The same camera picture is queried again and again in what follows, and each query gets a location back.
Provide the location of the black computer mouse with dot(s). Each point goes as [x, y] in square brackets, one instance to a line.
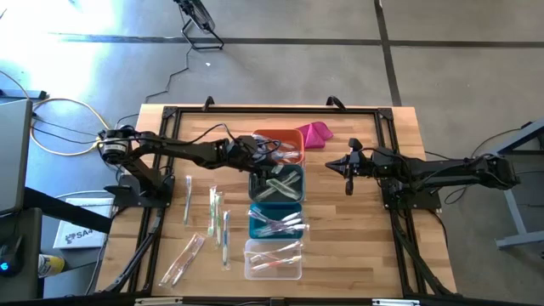
[10, 255]

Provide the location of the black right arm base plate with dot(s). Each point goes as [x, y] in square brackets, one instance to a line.
[425, 205]

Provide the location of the yellow can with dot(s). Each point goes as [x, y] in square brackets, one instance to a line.
[51, 265]

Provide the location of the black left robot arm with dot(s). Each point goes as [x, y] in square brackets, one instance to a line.
[178, 151]

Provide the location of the grey plastic bin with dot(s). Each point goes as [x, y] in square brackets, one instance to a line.
[295, 169]

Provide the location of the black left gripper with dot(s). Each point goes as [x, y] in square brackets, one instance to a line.
[251, 155]

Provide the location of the teal plastic bin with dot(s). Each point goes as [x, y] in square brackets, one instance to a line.
[276, 207]

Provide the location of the white printed box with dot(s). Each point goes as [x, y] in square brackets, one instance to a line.
[81, 238]

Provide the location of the black desk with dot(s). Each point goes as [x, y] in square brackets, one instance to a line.
[64, 210]

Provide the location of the pink folded cloth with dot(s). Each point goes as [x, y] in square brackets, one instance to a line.
[314, 135]

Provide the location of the clear plastic bin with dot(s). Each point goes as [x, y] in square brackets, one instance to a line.
[255, 274]

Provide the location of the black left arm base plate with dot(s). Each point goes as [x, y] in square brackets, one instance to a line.
[123, 197]

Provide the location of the black table clamp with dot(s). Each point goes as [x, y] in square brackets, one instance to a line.
[208, 102]
[336, 102]

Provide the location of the pink packaged toothbrush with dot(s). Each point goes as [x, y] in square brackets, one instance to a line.
[276, 263]

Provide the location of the black floor fan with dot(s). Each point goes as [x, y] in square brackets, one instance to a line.
[200, 15]

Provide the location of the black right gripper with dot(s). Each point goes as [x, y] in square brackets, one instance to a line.
[361, 166]

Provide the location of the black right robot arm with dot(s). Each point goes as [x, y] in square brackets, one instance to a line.
[450, 170]

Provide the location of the grey side table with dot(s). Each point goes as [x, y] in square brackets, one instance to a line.
[510, 217]

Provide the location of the dark metal floor bar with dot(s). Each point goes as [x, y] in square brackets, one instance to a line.
[21, 94]

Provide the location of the silver metal bracket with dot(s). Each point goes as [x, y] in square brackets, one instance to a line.
[395, 302]
[157, 302]

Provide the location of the orange plastic bin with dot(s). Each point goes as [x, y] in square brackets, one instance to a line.
[293, 134]

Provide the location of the white packaged toothbrush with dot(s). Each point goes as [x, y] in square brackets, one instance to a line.
[291, 156]
[289, 219]

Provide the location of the grey laptop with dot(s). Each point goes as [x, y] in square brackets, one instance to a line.
[15, 157]

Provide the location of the black aluminium table frame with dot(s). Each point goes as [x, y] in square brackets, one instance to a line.
[276, 110]

